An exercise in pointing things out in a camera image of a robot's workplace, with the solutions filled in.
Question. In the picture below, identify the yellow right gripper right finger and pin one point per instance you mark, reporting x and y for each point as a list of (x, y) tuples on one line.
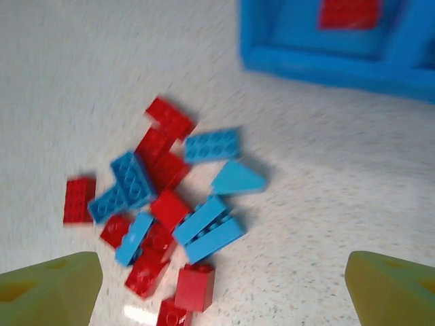
[(394, 292)]

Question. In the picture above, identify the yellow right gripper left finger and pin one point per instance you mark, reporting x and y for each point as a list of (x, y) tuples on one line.
[(47, 292)]

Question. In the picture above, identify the blue lego slope brick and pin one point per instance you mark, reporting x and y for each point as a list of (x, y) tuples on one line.
[(238, 180)]

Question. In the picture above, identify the narrow blue lego brick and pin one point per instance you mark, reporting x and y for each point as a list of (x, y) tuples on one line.
[(134, 239)]

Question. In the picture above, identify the blue divided plastic bin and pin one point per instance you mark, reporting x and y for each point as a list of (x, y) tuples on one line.
[(306, 68)]

